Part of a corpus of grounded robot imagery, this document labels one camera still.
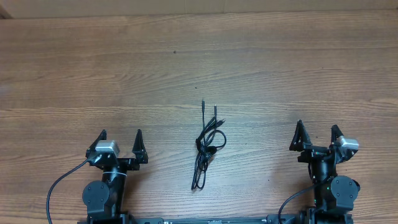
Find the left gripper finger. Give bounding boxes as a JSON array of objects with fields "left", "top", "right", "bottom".
[
  {"left": 132, "top": 129, "right": 148, "bottom": 164},
  {"left": 89, "top": 129, "right": 107, "bottom": 150}
]

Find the black cable bundle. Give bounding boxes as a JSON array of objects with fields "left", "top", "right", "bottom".
[{"left": 190, "top": 99, "right": 228, "bottom": 191}]

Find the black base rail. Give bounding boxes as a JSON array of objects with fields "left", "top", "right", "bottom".
[{"left": 134, "top": 214, "right": 305, "bottom": 224}]

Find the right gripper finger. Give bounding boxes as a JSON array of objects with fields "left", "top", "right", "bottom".
[
  {"left": 331, "top": 124, "right": 343, "bottom": 144},
  {"left": 289, "top": 119, "right": 312, "bottom": 152}
]

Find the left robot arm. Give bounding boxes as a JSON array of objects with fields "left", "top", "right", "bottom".
[{"left": 82, "top": 129, "right": 149, "bottom": 224}]

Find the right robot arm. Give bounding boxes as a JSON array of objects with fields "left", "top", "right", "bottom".
[{"left": 284, "top": 120, "right": 360, "bottom": 223}]

